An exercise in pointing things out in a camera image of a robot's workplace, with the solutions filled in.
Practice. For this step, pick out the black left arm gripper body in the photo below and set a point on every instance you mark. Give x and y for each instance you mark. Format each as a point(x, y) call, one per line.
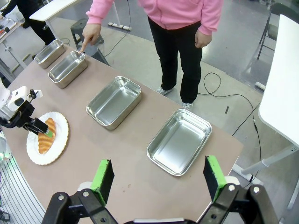
point(24, 114)

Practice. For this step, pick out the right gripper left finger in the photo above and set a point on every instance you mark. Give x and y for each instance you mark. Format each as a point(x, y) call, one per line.
point(99, 186)

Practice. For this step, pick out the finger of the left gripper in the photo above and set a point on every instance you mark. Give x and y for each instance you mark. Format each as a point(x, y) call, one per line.
point(40, 126)
point(31, 130)

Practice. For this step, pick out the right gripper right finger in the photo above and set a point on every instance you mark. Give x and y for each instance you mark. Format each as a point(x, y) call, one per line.
point(216, 179)

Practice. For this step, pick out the golden croissant bread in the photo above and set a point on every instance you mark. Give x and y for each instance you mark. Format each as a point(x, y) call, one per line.
point(43, 144)

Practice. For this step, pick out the person's right forearm pink sleeve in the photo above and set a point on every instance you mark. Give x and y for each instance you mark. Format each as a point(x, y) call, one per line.
point(100, 11)

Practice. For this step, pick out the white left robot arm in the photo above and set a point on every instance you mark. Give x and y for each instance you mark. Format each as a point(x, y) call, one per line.
point(3, 98)

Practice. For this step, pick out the person's left forearm pink sleeve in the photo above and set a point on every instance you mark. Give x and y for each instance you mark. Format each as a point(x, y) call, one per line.
point(213, 16)

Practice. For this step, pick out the large shallow steel container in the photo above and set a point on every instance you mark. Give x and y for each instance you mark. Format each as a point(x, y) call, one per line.
point(177, 142)

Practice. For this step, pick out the small deep steel container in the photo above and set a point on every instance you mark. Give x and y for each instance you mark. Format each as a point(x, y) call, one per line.
point(47, 54)
point(66, 70)

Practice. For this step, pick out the medium steel rectangular container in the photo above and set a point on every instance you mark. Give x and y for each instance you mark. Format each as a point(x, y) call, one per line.
point(114, 102)

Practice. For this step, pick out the person's right hand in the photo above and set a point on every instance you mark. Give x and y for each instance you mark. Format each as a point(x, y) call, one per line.
point(92, 33)

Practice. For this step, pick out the person's left hand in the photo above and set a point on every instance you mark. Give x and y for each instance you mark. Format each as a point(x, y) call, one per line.
point(203, 40)

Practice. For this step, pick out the white paper tag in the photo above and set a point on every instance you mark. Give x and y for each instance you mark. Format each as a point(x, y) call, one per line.
point(39, 94)

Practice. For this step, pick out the white scalloped plate gold rim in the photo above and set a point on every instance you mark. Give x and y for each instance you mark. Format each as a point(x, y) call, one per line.
point(57, 149)

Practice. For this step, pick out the white slatted panel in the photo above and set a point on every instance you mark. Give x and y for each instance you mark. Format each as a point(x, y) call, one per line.
point(14, 186)

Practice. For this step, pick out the black tape strip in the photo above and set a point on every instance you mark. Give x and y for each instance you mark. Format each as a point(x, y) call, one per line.
point(227, 109)

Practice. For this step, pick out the person's left grey sneaker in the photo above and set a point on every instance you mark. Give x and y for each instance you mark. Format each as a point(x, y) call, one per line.
point(187, 106)

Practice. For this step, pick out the person's grey sneaker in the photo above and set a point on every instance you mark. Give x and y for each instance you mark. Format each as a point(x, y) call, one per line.
point(163, 91)
point(187, 106)

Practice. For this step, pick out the bystander in black clothes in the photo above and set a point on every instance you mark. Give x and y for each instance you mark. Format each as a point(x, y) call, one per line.
point(39, 28)

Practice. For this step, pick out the dark grey plastic stool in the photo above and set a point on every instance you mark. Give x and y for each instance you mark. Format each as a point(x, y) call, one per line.
point(99, 56)
point(78, 26)

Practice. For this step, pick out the person's right grey sneaker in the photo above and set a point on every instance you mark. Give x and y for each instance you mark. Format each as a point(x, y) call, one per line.
point(163, 91)

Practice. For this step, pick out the white desk with white leg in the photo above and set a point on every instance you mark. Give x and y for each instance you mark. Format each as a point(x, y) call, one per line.
point(53, 9)

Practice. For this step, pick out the white table with white legs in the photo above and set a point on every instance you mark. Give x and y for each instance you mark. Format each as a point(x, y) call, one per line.
point(285, 81)

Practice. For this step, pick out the black trousers legs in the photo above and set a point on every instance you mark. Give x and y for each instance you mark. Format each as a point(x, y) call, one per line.
point(184, 60)

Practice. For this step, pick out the black folding chair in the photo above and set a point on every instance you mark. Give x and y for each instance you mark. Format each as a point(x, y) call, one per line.
point(272, 30)

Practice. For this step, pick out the pink hoodie torso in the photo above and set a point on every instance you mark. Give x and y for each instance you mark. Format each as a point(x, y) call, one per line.
point(172, 11)

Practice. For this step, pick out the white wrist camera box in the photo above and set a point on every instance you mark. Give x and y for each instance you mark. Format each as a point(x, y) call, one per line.
point(19, 93)

